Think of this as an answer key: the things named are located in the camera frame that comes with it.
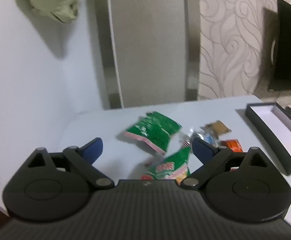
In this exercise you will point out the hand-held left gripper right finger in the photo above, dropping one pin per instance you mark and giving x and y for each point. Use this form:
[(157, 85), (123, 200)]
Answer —
[(201, 150)]

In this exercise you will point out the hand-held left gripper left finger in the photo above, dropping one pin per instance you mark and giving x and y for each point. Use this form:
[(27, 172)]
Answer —
[(94, 149)]

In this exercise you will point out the small orange snack packet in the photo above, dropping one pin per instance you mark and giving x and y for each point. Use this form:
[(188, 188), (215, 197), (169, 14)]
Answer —
[(233, 145)]

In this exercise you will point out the green chip bag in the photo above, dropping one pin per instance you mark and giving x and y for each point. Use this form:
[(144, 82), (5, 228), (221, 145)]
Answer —
[(170, 167), (153, 130)]

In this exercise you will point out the black box white interior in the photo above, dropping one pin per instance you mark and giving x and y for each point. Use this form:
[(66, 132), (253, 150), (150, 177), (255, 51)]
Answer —
[(280, 135)]

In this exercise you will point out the clear snack packet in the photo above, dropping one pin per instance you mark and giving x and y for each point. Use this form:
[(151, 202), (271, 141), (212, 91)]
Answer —
[(198, 132)]

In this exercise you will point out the brown cracker packet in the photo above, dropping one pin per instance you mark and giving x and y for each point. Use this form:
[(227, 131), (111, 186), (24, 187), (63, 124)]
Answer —
[(220, 128)]

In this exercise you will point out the black television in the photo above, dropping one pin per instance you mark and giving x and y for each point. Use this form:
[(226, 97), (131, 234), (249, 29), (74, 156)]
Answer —
[(290, 42)]

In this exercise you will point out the grey chair metal frame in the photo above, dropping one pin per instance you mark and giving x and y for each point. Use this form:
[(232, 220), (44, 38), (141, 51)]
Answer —
[(148, 42)]

